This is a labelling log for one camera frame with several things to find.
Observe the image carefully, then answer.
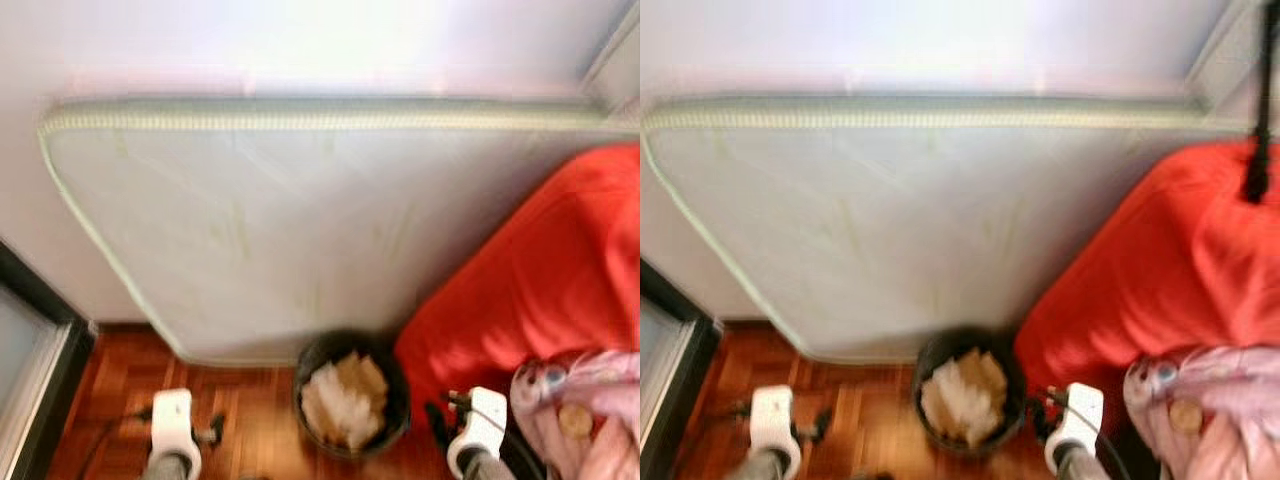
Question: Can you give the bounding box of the pink cartoon print blanket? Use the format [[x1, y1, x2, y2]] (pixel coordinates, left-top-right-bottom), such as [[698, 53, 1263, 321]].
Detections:
[[1123, 345, 1280, 480], [510, 350, 641, 480]]

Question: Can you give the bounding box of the brown cardboard piece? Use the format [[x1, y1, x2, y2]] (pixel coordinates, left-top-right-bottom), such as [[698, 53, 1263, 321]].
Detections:
[[955, 350, 1006, 401], [335, 352, 389, 411]]

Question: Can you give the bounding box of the white crumpled tissue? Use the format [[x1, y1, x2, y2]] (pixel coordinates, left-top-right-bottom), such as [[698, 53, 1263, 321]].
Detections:
[[920, 362, 1004, 448], [300, 365, 386, 451]]

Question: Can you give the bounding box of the black waste bin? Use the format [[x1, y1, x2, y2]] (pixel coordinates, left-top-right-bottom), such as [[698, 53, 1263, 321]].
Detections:
[[293, 330, 411, 461], [913, 328, 1029, 459]]

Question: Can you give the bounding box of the black framed glass door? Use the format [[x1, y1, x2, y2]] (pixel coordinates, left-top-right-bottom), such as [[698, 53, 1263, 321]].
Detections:
[[0, 240, 96, 480], [640, 260, 723, 480]]

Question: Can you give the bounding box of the large red cushion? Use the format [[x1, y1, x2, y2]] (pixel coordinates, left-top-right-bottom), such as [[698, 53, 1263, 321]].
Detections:
[[395, 143, 641, 421], [1015, 138, 1280, 401]]

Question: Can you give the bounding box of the white quilted mattress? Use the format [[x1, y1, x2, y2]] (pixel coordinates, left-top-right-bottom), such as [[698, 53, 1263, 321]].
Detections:
[[38, 97, 641, 366], [640, 95, 1251, 366]]

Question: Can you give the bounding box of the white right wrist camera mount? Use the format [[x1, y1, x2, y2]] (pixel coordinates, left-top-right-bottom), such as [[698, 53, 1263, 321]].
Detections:
[[447, 387, 508, 479], [1045, 383, 1104, 476]]

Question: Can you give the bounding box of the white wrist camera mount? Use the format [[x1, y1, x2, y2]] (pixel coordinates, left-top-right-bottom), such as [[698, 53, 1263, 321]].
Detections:
[[750, 385, 796, 456], [447, 387, 508, 479], [150, 388, 194, 456], [1045, 383, 1104, 476]]

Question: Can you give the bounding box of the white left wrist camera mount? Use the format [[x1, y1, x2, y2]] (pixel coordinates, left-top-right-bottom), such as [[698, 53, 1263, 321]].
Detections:
[[150, 388, 194, 456], [750, 385, 796, 456]]

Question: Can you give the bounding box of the thick black hanging strap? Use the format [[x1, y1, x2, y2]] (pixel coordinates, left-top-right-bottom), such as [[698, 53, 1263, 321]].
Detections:
[[1243, 0, 1280, 204]]

